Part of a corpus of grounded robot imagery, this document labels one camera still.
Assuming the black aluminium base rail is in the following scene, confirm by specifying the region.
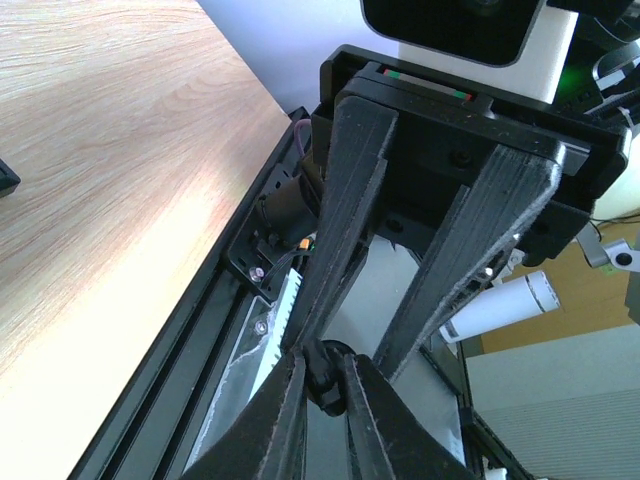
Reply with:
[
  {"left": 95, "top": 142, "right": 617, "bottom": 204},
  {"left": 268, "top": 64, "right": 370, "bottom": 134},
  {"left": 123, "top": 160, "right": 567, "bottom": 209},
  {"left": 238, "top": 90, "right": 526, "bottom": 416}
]
[{"left": 71, "top": 109, "right": 311, "bottom": 479}]

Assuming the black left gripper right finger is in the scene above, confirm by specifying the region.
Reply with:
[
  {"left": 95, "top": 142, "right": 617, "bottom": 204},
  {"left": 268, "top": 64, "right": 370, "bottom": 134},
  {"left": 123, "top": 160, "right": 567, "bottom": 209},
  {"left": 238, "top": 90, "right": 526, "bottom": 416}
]
[{"left": 343, "top": 355, "right": 476, "bottom": 480}]

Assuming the black chess piece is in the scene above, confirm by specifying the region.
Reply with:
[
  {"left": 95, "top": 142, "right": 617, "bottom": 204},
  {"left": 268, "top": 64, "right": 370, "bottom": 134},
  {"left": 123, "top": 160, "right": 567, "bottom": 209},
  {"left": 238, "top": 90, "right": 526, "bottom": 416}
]
[{"left": 303, "top": 338, "right": 355, "bottom": 417}]

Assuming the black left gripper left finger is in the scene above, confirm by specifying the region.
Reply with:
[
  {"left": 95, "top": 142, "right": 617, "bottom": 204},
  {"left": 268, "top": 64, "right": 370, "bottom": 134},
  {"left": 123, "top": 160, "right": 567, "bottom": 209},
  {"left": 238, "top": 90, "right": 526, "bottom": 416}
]
[{"left": 182, "top": 351, "right": 307, "bottom": 480}]

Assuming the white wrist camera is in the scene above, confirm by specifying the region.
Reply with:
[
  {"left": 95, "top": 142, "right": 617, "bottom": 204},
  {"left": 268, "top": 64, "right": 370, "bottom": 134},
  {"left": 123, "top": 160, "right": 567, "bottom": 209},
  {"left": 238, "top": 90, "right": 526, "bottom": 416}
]
[{"left": 360, "top": 0, "right": 578, "bottom": 104}]

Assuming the white paper roll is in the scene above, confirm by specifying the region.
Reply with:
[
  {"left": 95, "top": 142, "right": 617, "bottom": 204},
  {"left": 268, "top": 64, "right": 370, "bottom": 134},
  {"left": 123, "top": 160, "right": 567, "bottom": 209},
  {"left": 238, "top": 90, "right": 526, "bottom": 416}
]
[{"left": 439, "top": 271, "right": 560, "bottom": 344}]

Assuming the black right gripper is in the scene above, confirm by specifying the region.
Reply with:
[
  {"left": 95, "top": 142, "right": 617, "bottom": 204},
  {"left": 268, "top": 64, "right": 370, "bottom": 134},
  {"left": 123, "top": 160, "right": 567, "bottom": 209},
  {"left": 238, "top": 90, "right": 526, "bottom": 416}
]
[{"left": 282, "top": 45, "right": 628, "bottom": 382}]

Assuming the black and silver chessboard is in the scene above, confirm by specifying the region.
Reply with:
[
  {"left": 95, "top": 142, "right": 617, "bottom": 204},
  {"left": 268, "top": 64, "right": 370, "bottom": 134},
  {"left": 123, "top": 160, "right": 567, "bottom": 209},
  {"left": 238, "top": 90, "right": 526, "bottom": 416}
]
[{"left": 0, "top": 160, "right": 21, "bottom": 198}]

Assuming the light blue slotted cable duct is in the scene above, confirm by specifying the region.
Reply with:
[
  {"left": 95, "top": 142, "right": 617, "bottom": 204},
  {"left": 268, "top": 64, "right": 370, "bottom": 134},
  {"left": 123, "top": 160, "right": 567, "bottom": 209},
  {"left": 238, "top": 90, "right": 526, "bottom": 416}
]
[{"left": 250, "top": 268, "right": 302, "bottom": 397}]

